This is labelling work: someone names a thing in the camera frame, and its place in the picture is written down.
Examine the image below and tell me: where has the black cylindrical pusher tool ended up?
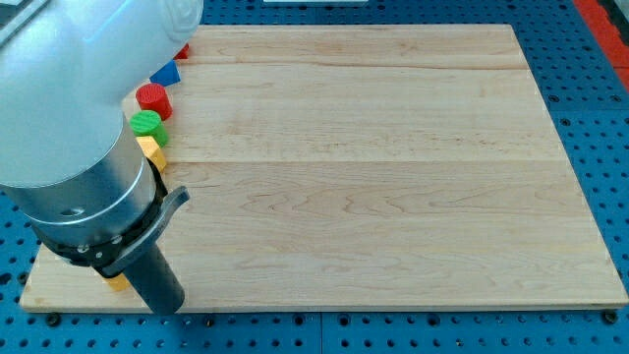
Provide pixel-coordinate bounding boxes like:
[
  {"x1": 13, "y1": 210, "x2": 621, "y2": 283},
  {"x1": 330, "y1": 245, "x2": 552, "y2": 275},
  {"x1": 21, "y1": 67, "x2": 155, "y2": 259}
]
[{"x1": 96, "y1": 187, "x2": 190, "y2": 316}]

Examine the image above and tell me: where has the yellow wooden heart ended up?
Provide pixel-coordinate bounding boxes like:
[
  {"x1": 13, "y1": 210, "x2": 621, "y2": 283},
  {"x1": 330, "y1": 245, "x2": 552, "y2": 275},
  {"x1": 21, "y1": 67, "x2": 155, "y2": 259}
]
[{"x1": 103, "y1": 273, "x2": 131, "y2": 292}]

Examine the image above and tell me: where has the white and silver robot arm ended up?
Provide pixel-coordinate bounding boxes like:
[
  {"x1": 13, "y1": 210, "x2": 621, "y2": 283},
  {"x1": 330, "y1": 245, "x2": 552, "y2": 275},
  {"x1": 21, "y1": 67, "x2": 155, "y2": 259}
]
[{"x1": 1, "y1": 0, "x2": 203, "y2": 315}]

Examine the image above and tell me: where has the yellow wooden block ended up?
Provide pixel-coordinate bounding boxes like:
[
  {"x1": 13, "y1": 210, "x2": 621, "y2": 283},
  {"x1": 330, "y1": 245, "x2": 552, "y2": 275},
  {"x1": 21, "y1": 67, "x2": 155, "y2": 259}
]
[{"x1": 136, "y1": 136, "x2": 167, "y2": 172}]

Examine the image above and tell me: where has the green wooden cylinder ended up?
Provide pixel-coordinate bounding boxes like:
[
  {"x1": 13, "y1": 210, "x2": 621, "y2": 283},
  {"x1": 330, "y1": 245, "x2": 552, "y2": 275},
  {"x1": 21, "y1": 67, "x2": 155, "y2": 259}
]
[{"x1": 129, "y1": 110, "x2": 169, "y2": 148}]

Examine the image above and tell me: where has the red wooden cylinder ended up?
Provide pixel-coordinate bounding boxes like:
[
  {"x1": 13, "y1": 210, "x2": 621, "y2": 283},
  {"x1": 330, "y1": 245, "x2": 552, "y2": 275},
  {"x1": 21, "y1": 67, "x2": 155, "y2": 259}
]
[{"x1": 135, "y1": 83, "x2": 173, "y2": 121}]

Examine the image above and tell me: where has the blue wooden block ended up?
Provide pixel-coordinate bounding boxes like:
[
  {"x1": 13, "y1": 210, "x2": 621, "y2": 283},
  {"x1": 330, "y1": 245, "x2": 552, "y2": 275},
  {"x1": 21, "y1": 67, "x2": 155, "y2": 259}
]
[{"x1": 149, "y1": 60, "x2": 181, "y2": 87}]

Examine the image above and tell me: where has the small red wooden block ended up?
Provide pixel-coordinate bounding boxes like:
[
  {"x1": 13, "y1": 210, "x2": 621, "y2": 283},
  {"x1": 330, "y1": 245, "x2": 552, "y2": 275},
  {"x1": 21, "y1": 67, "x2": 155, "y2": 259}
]
[{"x1": 174, "y1": 43, "x2": 190, "y2": 60}]

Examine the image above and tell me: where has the large wooden board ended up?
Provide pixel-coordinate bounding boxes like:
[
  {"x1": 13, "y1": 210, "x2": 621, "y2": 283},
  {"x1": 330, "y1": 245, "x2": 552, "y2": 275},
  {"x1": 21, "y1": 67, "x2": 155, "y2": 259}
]
[{"x1": 19, "y1": 24, "x2": 629, "y2": 315}]

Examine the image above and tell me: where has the red strip at right edge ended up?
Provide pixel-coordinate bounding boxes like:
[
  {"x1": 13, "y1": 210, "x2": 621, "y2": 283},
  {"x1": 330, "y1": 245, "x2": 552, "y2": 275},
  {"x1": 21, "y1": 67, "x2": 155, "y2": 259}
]
[{"x1": 573, "y1": 0, "x2": 628, "y2": 89}]

